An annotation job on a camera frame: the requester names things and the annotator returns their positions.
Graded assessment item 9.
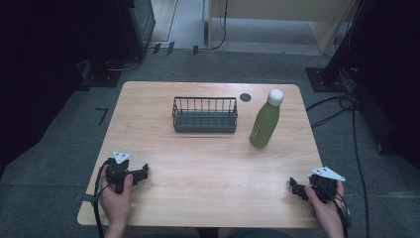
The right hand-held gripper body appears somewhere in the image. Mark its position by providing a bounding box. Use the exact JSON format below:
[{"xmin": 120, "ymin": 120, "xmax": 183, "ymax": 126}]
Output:
[{"xmin": 308, "ymin": 166, "xmax": 347, "ymax": 203}]

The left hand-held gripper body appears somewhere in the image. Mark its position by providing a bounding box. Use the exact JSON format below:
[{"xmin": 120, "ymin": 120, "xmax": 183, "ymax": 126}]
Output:
[{"xmin": 105, "ymin": 151, "xmax": 135, "ymax": 195}]

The green bottle with white cap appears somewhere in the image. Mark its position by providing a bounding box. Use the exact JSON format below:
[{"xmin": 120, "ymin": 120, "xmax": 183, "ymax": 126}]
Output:
[{"xmin": 249, "ymin": 88, "xmax": 285, "ymax": 149}]

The black wire basket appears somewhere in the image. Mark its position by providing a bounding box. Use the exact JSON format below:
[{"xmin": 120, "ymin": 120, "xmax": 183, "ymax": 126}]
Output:
[{"xmin": 171, "ymin": 95, "xmax": 239, "ymax": 134}]

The person's right hand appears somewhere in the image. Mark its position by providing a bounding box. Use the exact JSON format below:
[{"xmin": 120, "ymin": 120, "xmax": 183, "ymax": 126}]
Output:
[{"xmin": 303, "ymin": 179, "xmax": 346, "ymax": 238}]

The person's left hand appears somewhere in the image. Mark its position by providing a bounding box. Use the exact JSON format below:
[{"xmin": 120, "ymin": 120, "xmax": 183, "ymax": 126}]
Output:
[{"xmin": 98, "ymin": 165, "xmax": 134, "ymax": 230}]

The wooden table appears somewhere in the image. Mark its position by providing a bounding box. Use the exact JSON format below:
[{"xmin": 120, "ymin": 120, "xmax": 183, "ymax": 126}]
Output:
[{"xmin": 76, "ymin": 80, "xmax": 324, "ymax": 230}]

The black equipment cabinet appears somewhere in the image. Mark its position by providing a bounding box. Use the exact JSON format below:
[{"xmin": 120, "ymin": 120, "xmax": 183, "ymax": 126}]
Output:
[{"xmin": 78, "ymin": 0, "xmax": 157, "ymax": 89}]

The black slanted stand pole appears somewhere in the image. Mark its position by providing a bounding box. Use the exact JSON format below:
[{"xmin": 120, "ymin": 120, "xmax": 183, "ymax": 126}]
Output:
[{"xmin": 320, "ymin": 0, "xmax": 374, "ymax": 86}]

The light wooden cabinet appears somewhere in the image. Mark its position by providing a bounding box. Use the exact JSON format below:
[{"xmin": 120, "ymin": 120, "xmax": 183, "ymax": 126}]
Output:
[{"xmin": 207, "ymin": 0, "xmax": 359, "ymax": 56}]

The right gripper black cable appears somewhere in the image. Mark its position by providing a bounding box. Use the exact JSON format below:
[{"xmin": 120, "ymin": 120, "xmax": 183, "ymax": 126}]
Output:
[{"xmin": 313, "ymin": 181, "xmax": 353, "ymax": 238}]

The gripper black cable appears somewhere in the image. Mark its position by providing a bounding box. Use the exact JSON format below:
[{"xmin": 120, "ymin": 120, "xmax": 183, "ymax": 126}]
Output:
[
  {"xmin": 313, "ymin": 181, "xmax": 353, "ymax": 238},
  {"xmin": 92, "ymin": 158, "xmax": 111, "ymax": 238}
]

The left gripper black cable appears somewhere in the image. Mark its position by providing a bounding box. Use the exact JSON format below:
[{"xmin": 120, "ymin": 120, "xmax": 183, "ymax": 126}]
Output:
[{"xmin": 92, "ymin": 158, "xmax": 111, "ymax": 238}]

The black floor cable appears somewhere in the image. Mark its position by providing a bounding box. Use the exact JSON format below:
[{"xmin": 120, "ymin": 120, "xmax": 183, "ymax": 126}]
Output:
[{"xmin": 305, "ymin": 93, "xmax": 370, "ymax": 238}]

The black stand base plate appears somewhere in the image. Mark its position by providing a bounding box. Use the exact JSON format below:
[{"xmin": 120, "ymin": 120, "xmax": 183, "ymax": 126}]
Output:
[{"xmin": 305, "ymin": 66, "xmax": 349, "ymax": 93}]

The black hanging cable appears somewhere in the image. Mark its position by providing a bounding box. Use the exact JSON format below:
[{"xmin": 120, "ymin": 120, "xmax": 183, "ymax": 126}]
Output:
[{"xmin": 209, "ymin": 0, "xmax": 230, "ymax": 52}]

